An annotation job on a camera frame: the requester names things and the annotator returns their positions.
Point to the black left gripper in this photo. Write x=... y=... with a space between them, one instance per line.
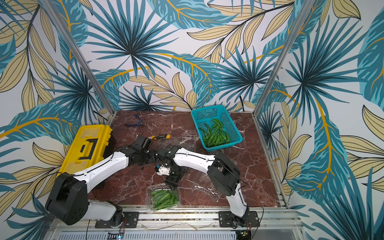
x=153 y=159

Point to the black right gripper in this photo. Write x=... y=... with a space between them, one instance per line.
x=173 y=178

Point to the clear clamshell pepper container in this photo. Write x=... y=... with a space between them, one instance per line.
x=162 y=197

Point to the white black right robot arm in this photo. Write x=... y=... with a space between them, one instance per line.
x=223 y=173

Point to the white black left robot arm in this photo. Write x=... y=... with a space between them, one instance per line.
x=68 y=199

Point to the green peppers in basket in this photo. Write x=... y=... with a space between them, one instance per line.
x=215 y=135

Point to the yellow black utility knife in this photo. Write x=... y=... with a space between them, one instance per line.
x=160 y=137

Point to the yellow plastic toolbox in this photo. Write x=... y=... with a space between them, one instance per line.
x=91 y=145

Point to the teal perforated plastic basket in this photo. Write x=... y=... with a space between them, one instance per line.
x=207 y=114

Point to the white vented front panel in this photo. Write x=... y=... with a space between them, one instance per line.
x=148 y=235

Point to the blue handled pliers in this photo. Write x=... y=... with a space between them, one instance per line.
x=138 y=122

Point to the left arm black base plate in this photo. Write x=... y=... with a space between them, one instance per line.
x=123 y=220

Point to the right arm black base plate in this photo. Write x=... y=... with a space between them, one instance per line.
x=228 y=220

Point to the left aluminium frame post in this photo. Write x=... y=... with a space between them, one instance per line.
x=59 y=22

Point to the aluminium frame post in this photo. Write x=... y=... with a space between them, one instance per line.
x=297 y=24
x=59 y=22

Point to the right aluminium frame post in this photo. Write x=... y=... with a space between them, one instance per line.
x=297 y=24

